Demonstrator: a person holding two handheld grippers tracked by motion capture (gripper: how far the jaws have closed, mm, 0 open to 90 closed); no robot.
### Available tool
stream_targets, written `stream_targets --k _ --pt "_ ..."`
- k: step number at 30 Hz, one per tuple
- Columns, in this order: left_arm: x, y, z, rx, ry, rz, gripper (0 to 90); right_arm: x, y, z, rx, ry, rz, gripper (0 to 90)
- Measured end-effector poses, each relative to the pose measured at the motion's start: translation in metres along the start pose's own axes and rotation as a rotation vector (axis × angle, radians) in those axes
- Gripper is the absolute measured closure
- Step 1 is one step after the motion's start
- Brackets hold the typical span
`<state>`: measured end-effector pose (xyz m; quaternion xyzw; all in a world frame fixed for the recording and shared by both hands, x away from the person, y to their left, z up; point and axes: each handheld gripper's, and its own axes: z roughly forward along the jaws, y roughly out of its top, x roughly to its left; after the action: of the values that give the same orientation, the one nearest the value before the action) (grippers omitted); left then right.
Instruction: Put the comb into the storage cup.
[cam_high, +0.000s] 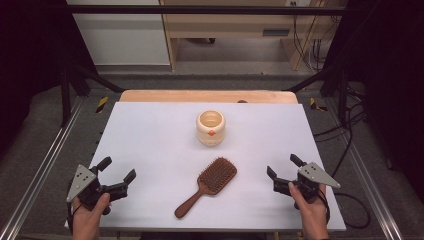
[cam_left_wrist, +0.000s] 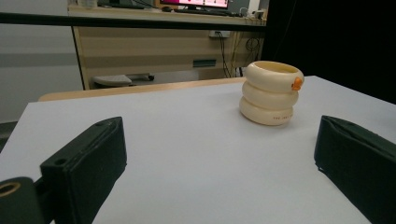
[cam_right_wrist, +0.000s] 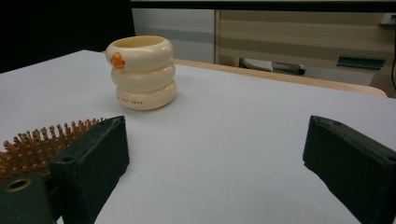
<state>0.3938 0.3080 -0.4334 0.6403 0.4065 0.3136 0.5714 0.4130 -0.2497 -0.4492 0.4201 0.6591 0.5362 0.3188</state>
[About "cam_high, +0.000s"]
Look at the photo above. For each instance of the person's left hand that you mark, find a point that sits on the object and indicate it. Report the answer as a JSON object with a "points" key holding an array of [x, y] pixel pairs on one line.
{"points": [[86, 223]]}

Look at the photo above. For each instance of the white cabinet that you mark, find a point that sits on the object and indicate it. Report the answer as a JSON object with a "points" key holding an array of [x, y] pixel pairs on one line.
{"points": [[123, 40]]}

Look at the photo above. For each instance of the cream ceramic cup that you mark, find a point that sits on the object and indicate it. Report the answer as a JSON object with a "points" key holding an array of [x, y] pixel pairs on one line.
{"points": [[210, 135]]}

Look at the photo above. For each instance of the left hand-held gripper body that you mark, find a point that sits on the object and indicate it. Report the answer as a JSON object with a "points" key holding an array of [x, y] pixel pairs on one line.
{"points": [[81, 181]]}

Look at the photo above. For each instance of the black curtain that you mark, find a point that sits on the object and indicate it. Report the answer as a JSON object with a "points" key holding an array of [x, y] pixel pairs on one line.
{"points": [[30, 66], [393, 83]]}

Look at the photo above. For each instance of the light wooden desk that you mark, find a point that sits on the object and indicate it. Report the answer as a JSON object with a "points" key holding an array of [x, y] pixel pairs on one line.
{"points": [[230, 23]]}

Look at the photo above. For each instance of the brown wooden hairbrush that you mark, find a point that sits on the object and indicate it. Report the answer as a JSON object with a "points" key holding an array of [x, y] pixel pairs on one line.
{"points": [[215, 178]]}

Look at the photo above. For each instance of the person's right hand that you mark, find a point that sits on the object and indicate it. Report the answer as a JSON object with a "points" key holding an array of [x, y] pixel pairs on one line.
{"points": [[313, 220]]}

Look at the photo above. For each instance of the black horizontal bar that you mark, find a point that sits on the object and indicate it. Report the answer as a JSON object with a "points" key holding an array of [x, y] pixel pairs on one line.
{"points": [[200, 10]]}

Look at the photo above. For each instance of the aluminium floor rail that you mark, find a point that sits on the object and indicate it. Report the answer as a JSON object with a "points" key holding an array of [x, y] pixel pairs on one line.
{"points": [[40, 166], [370, 186]]}

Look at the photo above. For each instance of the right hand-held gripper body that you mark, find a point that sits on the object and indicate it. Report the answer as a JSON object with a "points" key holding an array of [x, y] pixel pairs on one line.
{"points": [[315, 175]]}

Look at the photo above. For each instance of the black metal stand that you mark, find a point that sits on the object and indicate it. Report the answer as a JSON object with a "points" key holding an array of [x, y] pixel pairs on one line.
{"points": [[65, 100], [342, 93]]}

